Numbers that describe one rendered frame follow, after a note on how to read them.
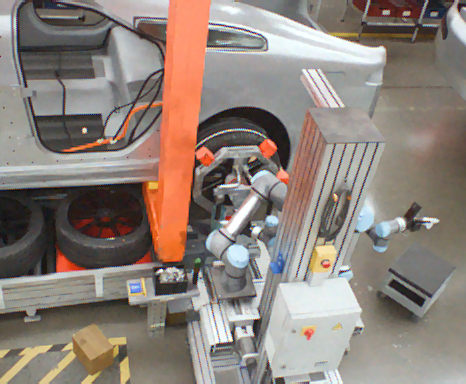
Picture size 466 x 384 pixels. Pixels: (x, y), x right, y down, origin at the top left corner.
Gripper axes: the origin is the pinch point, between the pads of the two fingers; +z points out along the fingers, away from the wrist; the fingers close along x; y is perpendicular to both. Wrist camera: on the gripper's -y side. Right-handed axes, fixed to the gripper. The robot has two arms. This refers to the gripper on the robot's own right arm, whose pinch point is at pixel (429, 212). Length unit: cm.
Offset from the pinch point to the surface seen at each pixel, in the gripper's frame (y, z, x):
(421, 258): 85, 60, -42
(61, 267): 80, -178, -128
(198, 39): -89, -115, -62
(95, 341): 97, -173, -73
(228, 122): -11, -65, -119
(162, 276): 59, -129, -71
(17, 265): 68, -204, -127
